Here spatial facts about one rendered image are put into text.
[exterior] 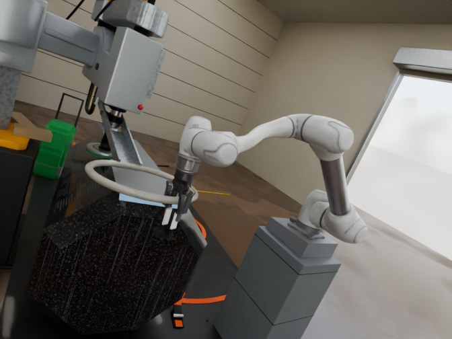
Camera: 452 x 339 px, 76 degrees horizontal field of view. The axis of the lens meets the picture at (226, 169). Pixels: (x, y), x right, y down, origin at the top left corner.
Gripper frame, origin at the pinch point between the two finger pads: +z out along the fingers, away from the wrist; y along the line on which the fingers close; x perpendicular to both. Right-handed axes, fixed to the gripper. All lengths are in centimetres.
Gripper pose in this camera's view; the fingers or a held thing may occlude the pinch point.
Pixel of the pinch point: (171, 218)
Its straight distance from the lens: 118.9
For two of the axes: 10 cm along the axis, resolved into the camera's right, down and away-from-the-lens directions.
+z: -3.0, 9.5, 1.1
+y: -8.3, -3.2, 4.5
